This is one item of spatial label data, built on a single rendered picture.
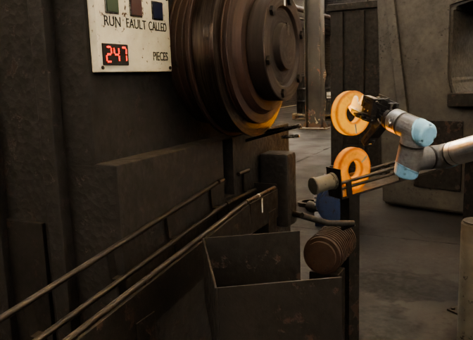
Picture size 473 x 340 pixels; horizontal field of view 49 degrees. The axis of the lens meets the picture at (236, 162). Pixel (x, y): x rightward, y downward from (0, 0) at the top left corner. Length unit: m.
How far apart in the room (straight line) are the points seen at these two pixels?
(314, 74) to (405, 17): 6.34
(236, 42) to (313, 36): 9.11
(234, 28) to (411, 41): 2.89
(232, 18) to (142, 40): 0.22
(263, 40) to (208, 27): 0.13
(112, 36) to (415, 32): 3.15
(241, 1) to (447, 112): 2.84
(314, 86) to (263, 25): 9.07
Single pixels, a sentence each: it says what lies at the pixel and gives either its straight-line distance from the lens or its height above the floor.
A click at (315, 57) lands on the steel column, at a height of 1.39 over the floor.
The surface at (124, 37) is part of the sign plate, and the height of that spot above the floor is 1.13.
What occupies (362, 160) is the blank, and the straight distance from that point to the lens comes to 1.90.
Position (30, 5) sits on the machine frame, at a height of 1.20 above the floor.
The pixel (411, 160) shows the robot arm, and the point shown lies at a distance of 1.65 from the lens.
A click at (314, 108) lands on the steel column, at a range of 10.34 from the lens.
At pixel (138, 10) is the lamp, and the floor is 1.19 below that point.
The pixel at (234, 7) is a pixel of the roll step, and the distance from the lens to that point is 1.29.
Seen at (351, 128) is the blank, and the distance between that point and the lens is 1.85.
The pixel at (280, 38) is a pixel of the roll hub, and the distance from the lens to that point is 1.34.
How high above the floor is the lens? 1.04
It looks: 9 degrees down
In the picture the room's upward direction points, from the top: 2 degrees counter-clockwise
